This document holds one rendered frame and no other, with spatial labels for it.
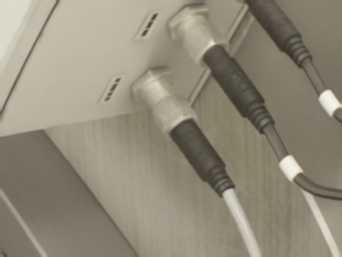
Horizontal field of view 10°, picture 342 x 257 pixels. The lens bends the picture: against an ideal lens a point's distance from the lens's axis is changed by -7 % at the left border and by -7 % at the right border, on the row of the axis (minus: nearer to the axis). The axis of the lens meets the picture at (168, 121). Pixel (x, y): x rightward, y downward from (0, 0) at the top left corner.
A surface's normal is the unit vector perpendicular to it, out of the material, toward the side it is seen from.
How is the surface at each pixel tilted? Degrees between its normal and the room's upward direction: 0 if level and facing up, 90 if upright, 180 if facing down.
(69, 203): 40
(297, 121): 90
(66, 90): 133
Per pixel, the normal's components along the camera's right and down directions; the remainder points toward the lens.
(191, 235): -0.76, 0.14
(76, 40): 0.51, 0.73
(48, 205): 0.38, -0.70
